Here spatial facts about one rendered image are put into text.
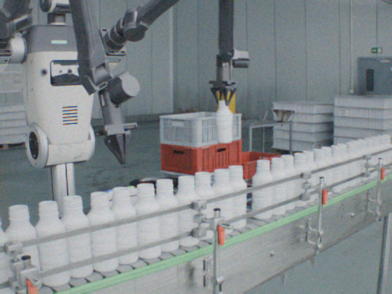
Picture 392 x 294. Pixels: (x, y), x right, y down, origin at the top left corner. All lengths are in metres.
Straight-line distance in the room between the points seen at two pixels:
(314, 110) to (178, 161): 4.92
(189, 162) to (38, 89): 2.24
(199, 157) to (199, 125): 0.25
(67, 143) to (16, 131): 9.12
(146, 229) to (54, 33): 0.84
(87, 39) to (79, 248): 0.53
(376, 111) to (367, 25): 4.88
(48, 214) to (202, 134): 2.74
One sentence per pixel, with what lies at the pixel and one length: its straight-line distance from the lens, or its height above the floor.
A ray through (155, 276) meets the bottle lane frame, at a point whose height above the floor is 0.97.
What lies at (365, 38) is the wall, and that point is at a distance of 12.10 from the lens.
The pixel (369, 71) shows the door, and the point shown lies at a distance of 11.93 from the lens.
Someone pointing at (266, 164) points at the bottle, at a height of 1.16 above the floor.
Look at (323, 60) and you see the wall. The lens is 12.65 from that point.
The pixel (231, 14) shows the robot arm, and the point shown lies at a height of 1.62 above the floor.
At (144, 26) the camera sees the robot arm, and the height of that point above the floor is 1.58.
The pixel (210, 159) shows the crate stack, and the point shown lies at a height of 0.77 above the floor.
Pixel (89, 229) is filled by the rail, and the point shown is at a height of 1.11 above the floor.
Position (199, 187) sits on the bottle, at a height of 1.13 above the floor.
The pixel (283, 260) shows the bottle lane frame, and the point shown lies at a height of 0.87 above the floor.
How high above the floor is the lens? 1.39
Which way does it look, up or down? 8 degrees down
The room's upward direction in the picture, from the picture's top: straight up
